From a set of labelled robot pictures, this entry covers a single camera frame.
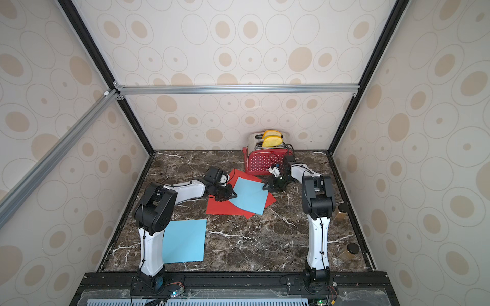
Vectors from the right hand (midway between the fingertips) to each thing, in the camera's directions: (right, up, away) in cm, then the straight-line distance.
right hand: (265, 190), depth 101 cm
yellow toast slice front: (+3, +26, -4) cm, 26 cm away
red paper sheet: (-16, +9, +10) cm, 21 cm away
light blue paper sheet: (-38, -21, -15) cm, 46 cm away
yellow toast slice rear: (+2, +31, -1) cm, 31 cm away
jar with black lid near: (+31, -19, -28) cm, 46 cm away
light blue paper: (-8, -2, -1) cm, 8 cm away
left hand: (-13, -1, -5) cm, 14 cm away
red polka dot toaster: (-3, +16, -4) cm, 17 cm away
